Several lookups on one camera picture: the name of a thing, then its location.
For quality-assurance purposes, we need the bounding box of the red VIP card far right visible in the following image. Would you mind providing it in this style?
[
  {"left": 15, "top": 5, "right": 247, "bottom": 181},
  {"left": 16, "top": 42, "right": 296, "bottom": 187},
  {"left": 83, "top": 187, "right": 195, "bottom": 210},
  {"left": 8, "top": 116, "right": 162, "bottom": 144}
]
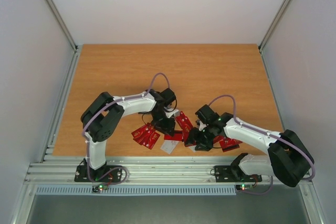
[{"left": 219, "top": 137, "right": 242, "bottom": 148}]

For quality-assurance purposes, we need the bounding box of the aluminium frame post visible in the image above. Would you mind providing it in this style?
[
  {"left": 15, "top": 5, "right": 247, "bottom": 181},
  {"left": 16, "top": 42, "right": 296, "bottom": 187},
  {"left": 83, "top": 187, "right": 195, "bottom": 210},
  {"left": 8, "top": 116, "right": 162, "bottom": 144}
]
[
  {"left": 45, "top": 0, "right": 78, "bottom": 52},
  {"left": 258, "top": 0, "right": 292, "bottom": 53}
]

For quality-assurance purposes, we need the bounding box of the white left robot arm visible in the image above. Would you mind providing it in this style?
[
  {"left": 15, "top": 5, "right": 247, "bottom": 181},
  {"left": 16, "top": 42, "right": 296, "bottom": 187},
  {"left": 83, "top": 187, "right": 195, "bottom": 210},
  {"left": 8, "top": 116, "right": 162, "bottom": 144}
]
[{"left": 81, "top": 88, "right": 177, "bottom": 182}]

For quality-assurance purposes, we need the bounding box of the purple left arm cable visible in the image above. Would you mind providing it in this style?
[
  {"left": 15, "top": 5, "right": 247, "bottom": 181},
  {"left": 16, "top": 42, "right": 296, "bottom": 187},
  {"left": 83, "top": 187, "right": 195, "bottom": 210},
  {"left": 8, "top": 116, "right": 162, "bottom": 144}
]
[{"left": 83, "top": 73, "right": 171, "bottom": 184}]

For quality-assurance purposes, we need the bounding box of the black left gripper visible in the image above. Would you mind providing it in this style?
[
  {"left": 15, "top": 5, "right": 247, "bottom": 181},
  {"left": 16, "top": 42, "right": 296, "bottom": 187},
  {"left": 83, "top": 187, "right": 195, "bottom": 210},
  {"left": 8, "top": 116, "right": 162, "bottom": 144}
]
[{"left": 151, "top": 110, "right": 176, "bottom": 137}]

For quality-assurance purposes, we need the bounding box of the aluminium rail base front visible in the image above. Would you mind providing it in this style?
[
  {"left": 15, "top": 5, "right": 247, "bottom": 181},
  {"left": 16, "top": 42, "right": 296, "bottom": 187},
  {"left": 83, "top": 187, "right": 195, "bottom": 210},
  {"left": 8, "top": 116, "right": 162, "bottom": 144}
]
[{"left": 23, "top": 155, "right": 313, "bottom": 185}]

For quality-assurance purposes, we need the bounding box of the right aluminium frame post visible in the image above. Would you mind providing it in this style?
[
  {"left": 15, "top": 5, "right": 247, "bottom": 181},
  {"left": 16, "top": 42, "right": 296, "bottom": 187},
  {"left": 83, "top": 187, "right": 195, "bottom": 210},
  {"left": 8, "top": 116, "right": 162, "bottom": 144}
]
[{"left": 258, "top": 0, "right": 292, "bottom": 53}]

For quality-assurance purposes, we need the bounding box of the red vip card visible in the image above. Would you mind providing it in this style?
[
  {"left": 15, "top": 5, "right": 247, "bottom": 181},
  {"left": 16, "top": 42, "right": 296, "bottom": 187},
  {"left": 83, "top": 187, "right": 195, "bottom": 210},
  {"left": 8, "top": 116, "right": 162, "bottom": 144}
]
[
  {"left": 131, "top": 124, "right": 150, "bottom": 144},
  {"left": 213, "top": 135, "right": 225, "bottom": 144},
  {"left": 219, "top": 137, "right": 242, "bottom": 148},
  {"left": 139, "top": 131, "right": 160, "bottom": 150}
]

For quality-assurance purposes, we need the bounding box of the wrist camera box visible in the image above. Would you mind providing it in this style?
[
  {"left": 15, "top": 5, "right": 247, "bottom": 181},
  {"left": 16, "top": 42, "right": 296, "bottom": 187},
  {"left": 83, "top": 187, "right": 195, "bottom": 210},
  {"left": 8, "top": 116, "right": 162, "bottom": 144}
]
[
  {"left": 165, "top": 109, "right": 180, "bottom": 118},
  {"left": 196, "top": 120, "right": 207, "bottom": 131}
]

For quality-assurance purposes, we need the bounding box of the small circuit board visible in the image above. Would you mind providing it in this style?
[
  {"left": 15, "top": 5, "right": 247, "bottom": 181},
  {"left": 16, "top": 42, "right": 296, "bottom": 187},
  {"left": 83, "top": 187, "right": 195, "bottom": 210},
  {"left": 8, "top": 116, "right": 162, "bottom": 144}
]
[
  {"left": 92, "top": 184, "right": 109, "bottom": 193},
  {"left": 236, "top": 184, "right": 255, "bottom": 191}
]

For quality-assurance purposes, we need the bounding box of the grey slotted cable duct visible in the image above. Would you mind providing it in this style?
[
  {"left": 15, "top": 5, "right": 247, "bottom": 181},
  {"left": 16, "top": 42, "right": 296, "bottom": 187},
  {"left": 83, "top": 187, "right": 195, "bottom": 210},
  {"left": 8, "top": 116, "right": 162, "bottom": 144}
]
[{"left": 36, "top": 185, "right": 236, "bottom": 197}]

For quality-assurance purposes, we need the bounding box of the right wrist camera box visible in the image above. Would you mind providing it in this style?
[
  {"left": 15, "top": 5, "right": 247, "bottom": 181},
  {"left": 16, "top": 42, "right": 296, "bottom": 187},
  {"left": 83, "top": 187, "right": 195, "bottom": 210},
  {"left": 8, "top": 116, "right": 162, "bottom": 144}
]
[{"left": 196, "top": 120, "right": 207, "bottom": 131}]

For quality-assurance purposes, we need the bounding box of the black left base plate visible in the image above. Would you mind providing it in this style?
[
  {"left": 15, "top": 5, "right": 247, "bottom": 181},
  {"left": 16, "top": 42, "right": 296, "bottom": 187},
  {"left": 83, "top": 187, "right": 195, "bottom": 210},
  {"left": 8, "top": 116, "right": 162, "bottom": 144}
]
[{"left": 74, "top": 164, "right": 123, "bottom": 183}]

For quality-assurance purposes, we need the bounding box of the red card under left pile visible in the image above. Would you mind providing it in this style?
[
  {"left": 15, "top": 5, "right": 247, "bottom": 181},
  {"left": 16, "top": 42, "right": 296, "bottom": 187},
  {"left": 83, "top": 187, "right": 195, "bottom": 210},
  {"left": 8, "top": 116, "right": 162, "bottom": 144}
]
[{"left": 145, "top": 123, "right": 155, "bottom": 133}]

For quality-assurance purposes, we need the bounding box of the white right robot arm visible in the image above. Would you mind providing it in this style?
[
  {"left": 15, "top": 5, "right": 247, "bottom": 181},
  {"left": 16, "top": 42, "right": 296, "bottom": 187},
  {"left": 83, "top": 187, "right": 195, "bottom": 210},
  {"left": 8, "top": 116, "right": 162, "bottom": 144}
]
[{"left": 186, "top": 105, "right": 315, "bottom": 187}]

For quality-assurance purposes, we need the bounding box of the red striped card far right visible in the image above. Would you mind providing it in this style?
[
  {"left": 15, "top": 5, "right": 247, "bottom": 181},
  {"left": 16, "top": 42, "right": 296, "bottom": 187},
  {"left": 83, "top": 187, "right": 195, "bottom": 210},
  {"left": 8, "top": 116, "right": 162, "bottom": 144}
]
[{"left": 222, "top": 144, "right": 240, "bottom": 152}]

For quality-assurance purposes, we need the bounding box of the left small circuit board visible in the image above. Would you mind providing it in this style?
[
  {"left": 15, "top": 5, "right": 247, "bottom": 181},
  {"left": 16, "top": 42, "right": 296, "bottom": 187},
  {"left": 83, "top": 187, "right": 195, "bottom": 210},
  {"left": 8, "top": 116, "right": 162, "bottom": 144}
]
[{"left": 92, "top": 184, "right": 109, "bottom": 193}]

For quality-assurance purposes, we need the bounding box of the red VIP card left front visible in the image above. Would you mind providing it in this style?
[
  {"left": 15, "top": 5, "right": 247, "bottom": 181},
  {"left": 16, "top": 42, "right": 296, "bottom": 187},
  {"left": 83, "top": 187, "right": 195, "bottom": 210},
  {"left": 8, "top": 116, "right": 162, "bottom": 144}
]
[{"left": 139, "top": 131, "right": 160, "bottom": 150}]

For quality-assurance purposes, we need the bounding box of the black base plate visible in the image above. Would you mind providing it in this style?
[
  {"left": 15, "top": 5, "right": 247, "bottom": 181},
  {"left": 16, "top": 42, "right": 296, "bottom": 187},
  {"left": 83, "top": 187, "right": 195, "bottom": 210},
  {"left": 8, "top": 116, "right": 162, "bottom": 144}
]
[
  {"left": 74, "top": 164, "right": 123, "bottom": 183},
  {"left": 213, "top": 165, "right": 262, "bottom": 183}
]

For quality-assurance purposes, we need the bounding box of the right small circuit board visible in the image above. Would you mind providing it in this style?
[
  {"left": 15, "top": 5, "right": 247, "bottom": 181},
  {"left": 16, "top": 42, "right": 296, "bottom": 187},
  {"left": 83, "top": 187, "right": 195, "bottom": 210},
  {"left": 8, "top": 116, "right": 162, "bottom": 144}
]
[{"left": 236, "top": 184, "right": 255, "bottom": 191}]

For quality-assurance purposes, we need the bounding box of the white card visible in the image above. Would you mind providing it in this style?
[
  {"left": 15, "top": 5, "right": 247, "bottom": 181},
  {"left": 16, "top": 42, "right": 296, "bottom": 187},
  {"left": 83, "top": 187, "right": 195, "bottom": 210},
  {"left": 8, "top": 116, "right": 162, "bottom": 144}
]
[
  {"left": 160, "top": 140, "right": 179, "bottom": 154},
  {"left": 189, "top": 145, "right": 196, "bottom": 153}
]

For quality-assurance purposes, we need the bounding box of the red card upper centre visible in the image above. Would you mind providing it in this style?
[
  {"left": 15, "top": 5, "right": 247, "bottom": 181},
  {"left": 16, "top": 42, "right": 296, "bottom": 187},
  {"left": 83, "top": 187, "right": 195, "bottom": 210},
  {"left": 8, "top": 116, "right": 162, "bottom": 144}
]
[{"left": 175, "top": 111, "right": 193, "bottom": 134}]

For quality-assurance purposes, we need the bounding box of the red VIP card far left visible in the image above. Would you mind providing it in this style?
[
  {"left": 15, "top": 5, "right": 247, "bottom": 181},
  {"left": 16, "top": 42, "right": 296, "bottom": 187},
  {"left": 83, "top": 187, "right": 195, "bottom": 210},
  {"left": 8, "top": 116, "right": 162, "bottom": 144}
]
[{"left": 131, "top": 124, "right": 150, "bottom": 144}]

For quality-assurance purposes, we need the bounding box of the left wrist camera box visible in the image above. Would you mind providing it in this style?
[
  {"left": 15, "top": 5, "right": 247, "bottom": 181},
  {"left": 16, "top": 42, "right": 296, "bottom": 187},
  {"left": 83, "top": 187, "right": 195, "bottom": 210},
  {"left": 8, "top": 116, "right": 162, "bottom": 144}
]
[{"left": 165, "top": 109, "right": 180, "bottom": 118}]

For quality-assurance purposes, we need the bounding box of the white card right centre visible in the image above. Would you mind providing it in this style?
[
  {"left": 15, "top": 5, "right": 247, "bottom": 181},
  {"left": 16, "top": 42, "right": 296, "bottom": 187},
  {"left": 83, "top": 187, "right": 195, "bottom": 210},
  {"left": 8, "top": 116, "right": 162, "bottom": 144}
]
[{"left": 189, "top": 145, "right": 196, "bottom": 153}]

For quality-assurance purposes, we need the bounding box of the left aluminium frame post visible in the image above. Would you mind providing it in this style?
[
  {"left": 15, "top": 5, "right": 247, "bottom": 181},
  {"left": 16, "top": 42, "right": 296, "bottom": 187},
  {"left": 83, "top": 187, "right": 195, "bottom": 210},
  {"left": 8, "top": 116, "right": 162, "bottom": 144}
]
[{"left": 45, "top": 0, "right": 78, "bottom": 52}]

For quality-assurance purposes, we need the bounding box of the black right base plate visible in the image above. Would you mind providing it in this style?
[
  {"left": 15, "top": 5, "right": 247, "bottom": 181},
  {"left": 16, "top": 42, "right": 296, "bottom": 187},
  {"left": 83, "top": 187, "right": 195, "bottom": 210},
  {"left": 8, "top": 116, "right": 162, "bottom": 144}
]
[{"left": 213, "top": 165, "right": 262, "bottom": 183}]

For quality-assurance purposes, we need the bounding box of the red card magnetic stripe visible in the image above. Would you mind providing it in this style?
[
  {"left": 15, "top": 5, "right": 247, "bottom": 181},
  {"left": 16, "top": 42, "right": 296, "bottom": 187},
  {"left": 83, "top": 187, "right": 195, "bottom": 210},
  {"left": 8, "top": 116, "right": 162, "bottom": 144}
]
[{"left": 164, "top": 131, "right": 183, "bottom": 142}]

